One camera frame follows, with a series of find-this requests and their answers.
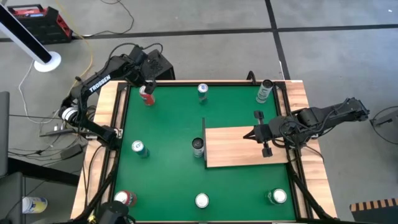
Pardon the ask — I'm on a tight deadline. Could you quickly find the wooden shelf with black frame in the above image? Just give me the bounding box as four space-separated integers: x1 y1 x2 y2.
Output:
201 117 290 169

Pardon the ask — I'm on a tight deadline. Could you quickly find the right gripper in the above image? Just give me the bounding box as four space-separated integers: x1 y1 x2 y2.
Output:
243 110 282 158

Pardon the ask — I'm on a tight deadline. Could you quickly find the yellow cable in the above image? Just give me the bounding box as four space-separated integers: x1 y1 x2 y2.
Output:
54 0 94 91

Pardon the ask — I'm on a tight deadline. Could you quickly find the green table mat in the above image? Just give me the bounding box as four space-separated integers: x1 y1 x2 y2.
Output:
110 85 296 222

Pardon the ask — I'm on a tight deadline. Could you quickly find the black box with orange stripes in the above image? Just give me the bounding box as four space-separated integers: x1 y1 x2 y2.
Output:
349 197 398 224

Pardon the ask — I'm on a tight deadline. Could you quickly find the blue Red Bull can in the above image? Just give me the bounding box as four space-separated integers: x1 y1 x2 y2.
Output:
197 83 209 106
131 139 150 159

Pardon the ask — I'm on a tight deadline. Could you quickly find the white stand with black panel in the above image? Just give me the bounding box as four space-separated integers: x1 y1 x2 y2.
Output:
0 2 62 73

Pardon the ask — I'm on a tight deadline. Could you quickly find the black looped cable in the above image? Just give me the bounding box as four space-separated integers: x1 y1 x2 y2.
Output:
369 105 398 161

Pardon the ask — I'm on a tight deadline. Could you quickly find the red and black toolbox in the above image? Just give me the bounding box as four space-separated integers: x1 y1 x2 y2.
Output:
6 3 74 45

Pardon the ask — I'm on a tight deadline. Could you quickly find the white and yellow canister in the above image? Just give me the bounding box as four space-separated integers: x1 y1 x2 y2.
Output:
21 196 49 215

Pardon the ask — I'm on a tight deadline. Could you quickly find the black table frame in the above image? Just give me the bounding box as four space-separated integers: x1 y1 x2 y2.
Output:
105 80 312 223

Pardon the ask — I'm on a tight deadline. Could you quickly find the black floor beam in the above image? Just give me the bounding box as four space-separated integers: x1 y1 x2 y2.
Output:
7 157 80 187

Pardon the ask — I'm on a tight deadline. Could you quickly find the red Fanta soda can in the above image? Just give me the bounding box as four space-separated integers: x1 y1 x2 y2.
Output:
139 85 156 107
114 189 138 208

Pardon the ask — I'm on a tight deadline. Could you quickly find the black perforated box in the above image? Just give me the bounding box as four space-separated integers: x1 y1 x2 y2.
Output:
146 49 176 81

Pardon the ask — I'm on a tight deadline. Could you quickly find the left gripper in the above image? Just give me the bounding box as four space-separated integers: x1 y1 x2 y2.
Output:
132 60 157 95

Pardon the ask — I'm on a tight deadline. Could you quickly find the black power adapter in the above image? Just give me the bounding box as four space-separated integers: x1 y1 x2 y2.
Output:
59 143 83 160

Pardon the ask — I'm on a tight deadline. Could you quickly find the green Sprite soda can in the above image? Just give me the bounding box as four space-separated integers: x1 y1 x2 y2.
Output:
195 192 210 209
265 187 288 205

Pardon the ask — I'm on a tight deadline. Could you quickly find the white floor cable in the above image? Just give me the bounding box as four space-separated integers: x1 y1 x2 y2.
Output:
17 60 60 125

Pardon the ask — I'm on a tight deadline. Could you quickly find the black floor cable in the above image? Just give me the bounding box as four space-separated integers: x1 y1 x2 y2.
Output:
73 0 135 40

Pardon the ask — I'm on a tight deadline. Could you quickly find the grey panel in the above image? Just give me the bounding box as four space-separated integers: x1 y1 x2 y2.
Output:
0 91 10 178

